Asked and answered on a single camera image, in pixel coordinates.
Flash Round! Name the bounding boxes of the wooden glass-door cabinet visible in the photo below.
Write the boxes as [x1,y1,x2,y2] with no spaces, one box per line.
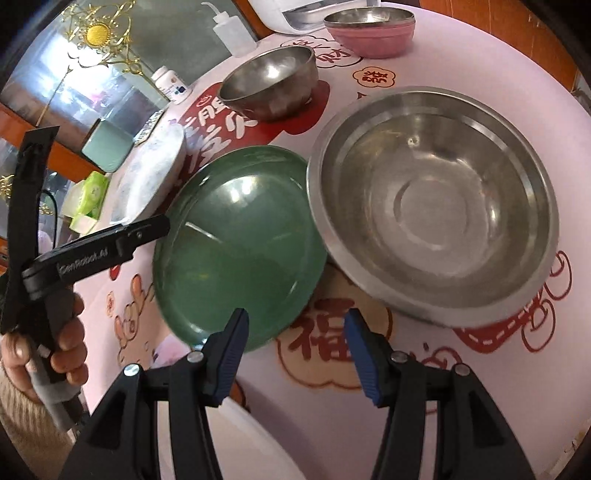
[0,0,259,185]

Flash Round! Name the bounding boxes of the mint green cup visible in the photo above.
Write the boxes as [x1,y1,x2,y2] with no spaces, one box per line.
[82,119,134,172]

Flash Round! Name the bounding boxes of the green plate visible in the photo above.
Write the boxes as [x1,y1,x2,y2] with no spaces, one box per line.
[152,144,329,354]

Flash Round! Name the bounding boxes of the plain white plate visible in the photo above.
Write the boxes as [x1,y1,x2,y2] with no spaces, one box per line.
[210,406,301,480]

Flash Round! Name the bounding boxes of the wooden door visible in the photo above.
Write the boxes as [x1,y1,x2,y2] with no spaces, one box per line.
[522,9,591,121]

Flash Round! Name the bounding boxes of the pill blister pack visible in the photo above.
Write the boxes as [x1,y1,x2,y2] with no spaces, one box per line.
[134,110,164,146]

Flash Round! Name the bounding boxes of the white countertop appliance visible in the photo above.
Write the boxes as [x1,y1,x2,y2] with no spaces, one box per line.
[247,0,384,34]

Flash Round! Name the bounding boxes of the green tissue pack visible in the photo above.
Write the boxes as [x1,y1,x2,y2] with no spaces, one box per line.
[69,171,110,232]

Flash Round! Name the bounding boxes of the pink bowl with steel lining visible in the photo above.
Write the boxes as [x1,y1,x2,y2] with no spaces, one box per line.
[323,7,416,59]

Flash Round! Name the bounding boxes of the person's left hand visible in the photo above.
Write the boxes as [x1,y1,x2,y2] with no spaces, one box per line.
[0,293,88,402]

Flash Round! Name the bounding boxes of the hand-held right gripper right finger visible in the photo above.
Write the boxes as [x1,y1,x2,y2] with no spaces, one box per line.
[344,308,539,480]

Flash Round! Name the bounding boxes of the white blue-patterned plate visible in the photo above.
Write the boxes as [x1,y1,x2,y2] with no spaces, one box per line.
[111,122,188,227]

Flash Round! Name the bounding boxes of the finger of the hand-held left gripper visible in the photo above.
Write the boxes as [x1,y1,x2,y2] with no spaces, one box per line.
[113,215,171,259]

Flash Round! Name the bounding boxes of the white pill bottle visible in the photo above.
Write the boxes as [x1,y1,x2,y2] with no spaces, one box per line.
[151,66,192,104]

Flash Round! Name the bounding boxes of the gold hanging ornament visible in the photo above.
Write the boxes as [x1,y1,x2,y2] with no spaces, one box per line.
[60,2,158,79]

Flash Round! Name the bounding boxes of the pink printed tablecloth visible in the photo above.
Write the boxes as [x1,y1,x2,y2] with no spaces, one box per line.
[69,0,591,480]

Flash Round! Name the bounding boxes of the small steel bowl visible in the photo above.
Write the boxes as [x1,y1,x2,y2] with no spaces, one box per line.
[218,46,319,118]

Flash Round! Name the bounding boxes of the clear squeeze bottle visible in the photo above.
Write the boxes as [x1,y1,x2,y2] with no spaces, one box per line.
[202,1,259,58]

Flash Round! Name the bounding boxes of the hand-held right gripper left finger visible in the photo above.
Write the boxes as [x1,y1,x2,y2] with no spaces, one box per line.
[58,308,251,480]

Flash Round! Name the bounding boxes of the person's left forearm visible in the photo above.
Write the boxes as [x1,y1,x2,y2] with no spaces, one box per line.
[0,360,77,480]

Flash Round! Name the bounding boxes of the large steel bowl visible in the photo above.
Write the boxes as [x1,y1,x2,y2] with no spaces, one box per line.
[306,86,561,328]

